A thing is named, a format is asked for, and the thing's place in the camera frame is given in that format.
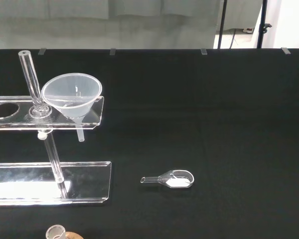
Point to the black bench cloth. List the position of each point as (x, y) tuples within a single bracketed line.
[(214, 119)]

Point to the clear funnel stand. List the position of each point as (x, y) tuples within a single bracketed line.
[(89, 179)]

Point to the grey cloth clip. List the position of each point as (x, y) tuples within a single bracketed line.
[(285, 50), (42, 51), (113, 51), (203, 51)]

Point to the small round-bottom glass flask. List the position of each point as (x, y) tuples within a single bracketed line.
[(55, 232)]

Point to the glass weighing funnel with powder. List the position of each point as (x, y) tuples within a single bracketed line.
[(178, 183)]

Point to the thin black tripod pole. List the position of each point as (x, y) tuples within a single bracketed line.
[(223, 25)]

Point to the black tripod pole with clamp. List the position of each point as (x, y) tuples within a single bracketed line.
[(262, 25)]

